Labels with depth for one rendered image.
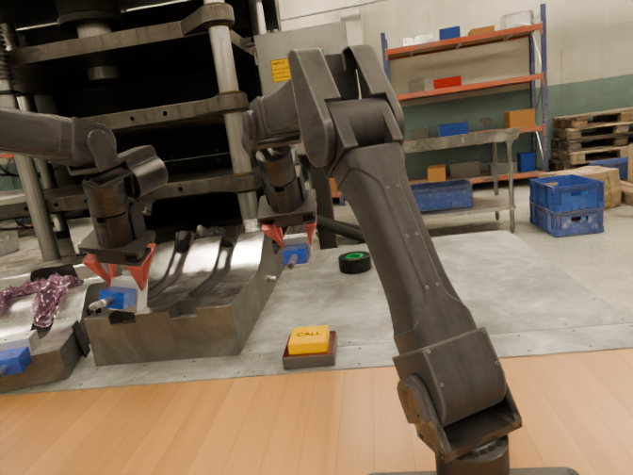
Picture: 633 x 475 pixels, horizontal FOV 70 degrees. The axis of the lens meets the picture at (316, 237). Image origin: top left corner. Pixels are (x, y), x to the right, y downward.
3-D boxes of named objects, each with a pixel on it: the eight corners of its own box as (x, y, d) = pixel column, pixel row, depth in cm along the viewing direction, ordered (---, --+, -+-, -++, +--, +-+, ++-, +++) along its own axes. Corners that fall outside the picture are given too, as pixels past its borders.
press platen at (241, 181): (273, 226, 145) (265, 171, 141) (-85, 267, 160) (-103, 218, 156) (303, 189, 225) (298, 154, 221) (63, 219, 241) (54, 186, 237)
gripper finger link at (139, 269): (125, 273, 82) (114, 229, 76) (164, 277, 81) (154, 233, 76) (106, 298, 76) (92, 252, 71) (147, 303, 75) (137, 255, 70)
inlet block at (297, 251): (307, 279, 76) (302, 248, 75) (278, 283, 77) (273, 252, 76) (314, 258, 89) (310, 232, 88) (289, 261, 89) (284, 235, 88)
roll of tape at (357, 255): (333, 270, 115) (332, 256, 114) (360, 262, 119) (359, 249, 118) (350, 276, 108) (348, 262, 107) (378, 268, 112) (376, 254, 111)
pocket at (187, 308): (202, 329, 76) (197, 308, 75) (171, 331, 77) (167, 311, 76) (210, 318, 80) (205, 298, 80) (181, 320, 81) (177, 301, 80)
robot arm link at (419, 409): (394, 371, 40) (433, 402, 35) (473, 342, 43) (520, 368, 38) (400, 433, 41) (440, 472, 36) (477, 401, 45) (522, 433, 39)
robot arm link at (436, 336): (417, 429, 41) (307, 126, 50) (476, 404, 44) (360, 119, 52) (454, 431, 36) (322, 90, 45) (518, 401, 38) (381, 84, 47)
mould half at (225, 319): (239, 354, 77) (225, 279, 73) (96, 367, 80) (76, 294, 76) (285, 265, 125) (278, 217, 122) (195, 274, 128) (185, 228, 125)
